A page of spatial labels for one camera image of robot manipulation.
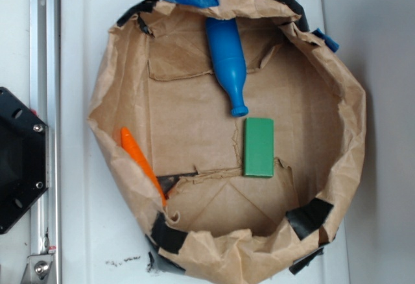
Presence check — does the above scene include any aluminium extrusion rail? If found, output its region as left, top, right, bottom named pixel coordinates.
left=29, top=0, right=62, bottom=283

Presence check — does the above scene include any green rectangular block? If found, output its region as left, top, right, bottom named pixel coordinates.
left=243, top=117, right=274, bottom=178

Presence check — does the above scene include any metal corner bracket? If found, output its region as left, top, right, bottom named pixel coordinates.
left=20, top=254, right=56, bottom=284

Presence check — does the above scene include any blue plastic bottle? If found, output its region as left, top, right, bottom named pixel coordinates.
left=206, top=18, right=248, bottom=117

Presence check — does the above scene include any white plastic tray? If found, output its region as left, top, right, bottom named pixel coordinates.
left=60, top=0, right=348, bottom=283

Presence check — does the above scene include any orange plastic carrot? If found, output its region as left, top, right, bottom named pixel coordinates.
left=121, top=127, right=167, bottom=207

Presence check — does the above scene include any black tape top right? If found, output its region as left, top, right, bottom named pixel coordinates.
left=274, top=0, right=310, bottom=32

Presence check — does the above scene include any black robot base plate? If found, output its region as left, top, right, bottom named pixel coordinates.
left=1, top=87, right=48, bottom=235

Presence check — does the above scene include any black tape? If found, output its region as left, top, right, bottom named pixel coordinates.
left=274, top=0, right=310, bottom=32
left=116, top=0, right=159, bottom=32
left=150, top=212, right=188, bottom=254
left=285, top=198, right=334, bottom=241

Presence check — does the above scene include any black tape bottom right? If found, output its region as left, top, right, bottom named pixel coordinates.
left=285, top=198, right=334, bottom=241

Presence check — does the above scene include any brown paper bag enclosure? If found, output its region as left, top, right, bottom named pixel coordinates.
left=88, top=0, right=366, bottom=283

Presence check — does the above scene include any black tape bottom left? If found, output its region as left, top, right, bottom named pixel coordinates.
left=150, top=212, right=188, bottom=254

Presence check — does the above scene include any blue tape piece right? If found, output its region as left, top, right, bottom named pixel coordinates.
left=312, top=28, right=340, bottom=53

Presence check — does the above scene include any black tape top left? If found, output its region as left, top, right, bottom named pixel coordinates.
left=116, top=0, right=159, bottom=32

